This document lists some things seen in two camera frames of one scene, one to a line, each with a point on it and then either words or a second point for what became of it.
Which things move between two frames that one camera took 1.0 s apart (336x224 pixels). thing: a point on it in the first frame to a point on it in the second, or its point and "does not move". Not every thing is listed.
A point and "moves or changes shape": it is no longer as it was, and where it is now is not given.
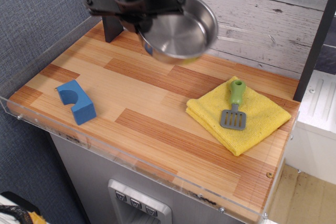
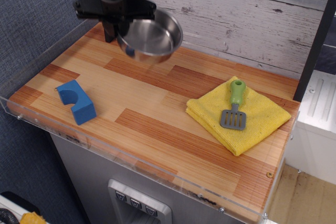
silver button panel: [130, 205] does not move
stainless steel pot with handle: [178, 39] moves or changes shape
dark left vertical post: [112, 24] does not move
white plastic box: [311, 148] does not move
